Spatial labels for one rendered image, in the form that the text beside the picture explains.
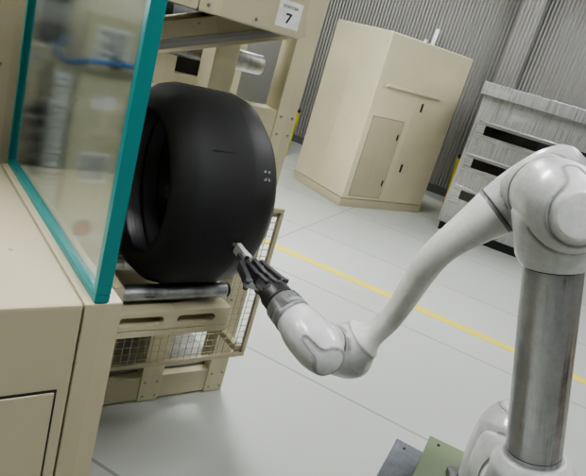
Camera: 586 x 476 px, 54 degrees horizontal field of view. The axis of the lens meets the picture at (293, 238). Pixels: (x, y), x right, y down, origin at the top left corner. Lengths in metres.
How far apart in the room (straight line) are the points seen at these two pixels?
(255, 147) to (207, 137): 0.14
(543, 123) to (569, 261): 6.09
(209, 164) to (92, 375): 0.74
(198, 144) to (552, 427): 0.96
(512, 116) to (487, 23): 2.73
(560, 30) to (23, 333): 9.04
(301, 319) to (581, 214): 0.60
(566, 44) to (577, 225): 8.48
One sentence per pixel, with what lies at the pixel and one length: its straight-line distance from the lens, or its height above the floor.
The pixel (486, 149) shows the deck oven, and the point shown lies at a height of 1.07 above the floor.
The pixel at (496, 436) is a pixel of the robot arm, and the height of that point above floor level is 0.98.
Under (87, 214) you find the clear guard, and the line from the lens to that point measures 0.81.
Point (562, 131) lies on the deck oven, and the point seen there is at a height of 1.51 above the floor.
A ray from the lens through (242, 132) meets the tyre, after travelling 1.52.
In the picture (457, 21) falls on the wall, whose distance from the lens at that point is 9.61.
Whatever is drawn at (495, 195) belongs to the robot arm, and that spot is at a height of 1.47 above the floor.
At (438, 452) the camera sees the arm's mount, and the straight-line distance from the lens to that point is 1.67.
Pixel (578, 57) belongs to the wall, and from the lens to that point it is 9.40.
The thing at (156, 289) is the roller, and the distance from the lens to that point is 1.62.
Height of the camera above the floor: 1.63
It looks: 18 degrees down
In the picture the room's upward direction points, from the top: 17 degrees clockwise
